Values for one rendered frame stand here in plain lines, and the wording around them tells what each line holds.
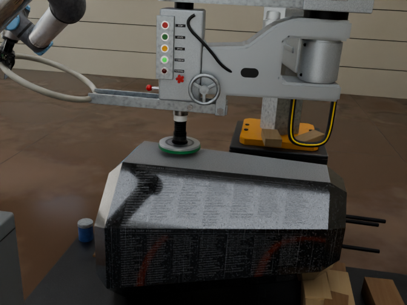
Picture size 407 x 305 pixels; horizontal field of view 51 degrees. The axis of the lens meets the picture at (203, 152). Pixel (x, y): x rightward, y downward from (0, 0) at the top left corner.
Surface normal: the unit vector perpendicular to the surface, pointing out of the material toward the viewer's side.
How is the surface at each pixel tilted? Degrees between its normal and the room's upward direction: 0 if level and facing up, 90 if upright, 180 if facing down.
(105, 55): 90
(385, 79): 90
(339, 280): 0
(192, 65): 90
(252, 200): 45
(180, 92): 90
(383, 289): 0
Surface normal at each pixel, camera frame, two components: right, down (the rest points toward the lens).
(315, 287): 0.05, -0.94
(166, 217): -0.06, -0.42
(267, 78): -0.05, 0.35
